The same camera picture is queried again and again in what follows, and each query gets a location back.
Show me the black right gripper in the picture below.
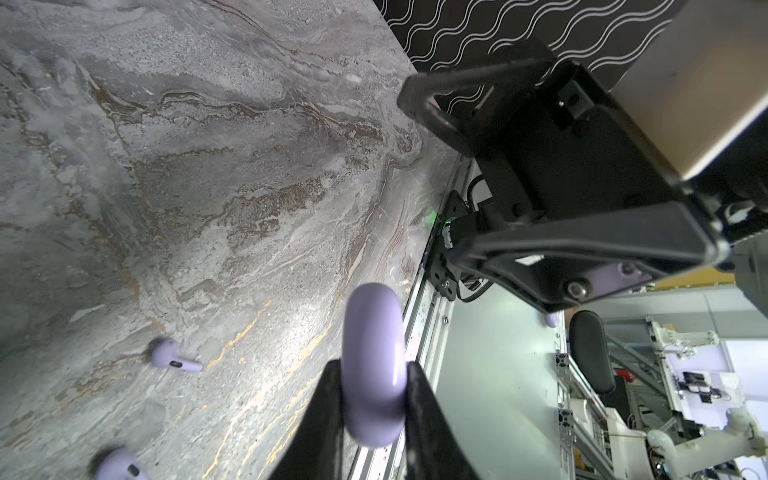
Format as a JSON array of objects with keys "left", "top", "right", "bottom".
[{"left": 397, "top": 40, "right": 729, "bottom": 313}]

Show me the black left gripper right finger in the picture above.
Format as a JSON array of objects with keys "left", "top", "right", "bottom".
[{"left": 405, "top": 361, "right": 479, "bottom": 480}]

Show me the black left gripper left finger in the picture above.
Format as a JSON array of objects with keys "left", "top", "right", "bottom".
[{"left": 270, "top": 359, "right": 344, "bottom": 479}]

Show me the purple earbud charging case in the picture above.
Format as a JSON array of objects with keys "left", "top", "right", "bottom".
[{"left": 341, "top": 283, "right": 407, "bottom": 449}]

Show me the purple earbud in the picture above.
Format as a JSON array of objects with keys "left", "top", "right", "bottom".
[
  {"left": 93, "top": 448, "right": 149, "bottom": 480},
  {"left": 150, "top": 339, "right": 203, "bottom": 373}
]

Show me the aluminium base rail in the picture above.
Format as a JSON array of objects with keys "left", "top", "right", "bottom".
[{"left": 348, "top": 161, "right": 468, "bottom": 479}]

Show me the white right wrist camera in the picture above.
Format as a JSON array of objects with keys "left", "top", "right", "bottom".
[{"left": 611, "top": 1, "right": 767, "bottom": 180}]

